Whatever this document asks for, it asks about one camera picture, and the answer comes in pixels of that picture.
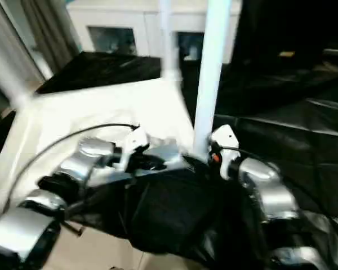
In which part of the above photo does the black table mat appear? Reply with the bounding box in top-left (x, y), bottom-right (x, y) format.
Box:
top-left (0, 51), bottom-right (338, 270)

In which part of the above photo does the white display cabinet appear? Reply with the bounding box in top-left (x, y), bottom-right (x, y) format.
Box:
top-left (68, 0), bottom-right (243, 62)

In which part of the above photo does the black cabinet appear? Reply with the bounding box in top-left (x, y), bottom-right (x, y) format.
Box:
top-left (231, 0), bottom-right (338, 71)

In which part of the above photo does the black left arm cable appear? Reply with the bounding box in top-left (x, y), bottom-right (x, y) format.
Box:
top-left (3, 124), bottom-right (140, 214)

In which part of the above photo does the black table frame leg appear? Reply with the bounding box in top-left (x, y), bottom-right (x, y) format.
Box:
top-left (62, 222), bottom-right (85, 237)

